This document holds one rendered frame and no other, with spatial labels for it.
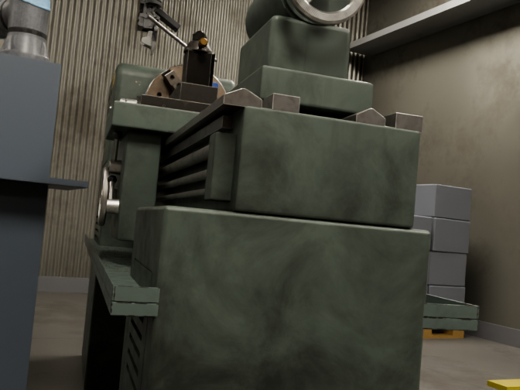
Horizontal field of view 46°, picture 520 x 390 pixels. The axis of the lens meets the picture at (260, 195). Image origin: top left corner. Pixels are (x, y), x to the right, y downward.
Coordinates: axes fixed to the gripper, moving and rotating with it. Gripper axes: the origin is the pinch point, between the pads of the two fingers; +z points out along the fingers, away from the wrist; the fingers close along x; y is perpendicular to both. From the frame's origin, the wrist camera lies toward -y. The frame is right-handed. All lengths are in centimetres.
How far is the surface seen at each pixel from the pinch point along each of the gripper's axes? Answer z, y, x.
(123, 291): 78, 16, 160
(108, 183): 59, 16, 89
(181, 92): 34, 1, 90
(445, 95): -58, -263, -196
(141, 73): 11.8, 4.7, 9.4
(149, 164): 54, 8, 100
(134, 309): 80, 15, 160
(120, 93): 20.5, 11.7, 9.6
